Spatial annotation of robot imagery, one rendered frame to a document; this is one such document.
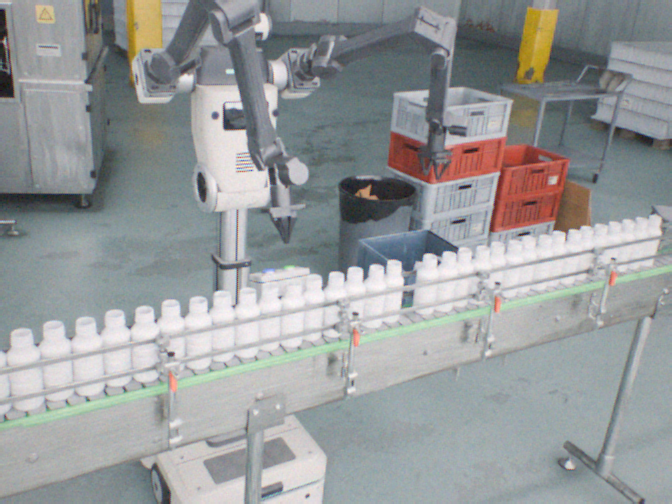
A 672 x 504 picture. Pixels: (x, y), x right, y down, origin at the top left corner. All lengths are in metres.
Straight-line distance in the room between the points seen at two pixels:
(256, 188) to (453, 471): 1.46
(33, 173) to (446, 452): 3.46
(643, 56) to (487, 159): 4.75
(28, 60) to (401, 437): 3.39
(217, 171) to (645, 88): 7.24
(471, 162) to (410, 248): 1.75
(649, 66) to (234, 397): 7.69
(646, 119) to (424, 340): 7.18
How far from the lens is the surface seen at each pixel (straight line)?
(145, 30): 9.24
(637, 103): 9.03
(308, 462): 2.60
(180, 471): 2.55
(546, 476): 3.16
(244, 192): 2.22
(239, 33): 1.66
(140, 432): 1.69
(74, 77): 5.16
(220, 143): 2.14
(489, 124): 4.39
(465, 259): 1.99
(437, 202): 4.26
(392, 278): 1.86
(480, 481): 3.04
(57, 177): 5.36
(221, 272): 2.35
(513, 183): 4.80
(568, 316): 2.35
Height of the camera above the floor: 1.93
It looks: 24 degrees down
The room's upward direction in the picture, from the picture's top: 5 degrees clockwise
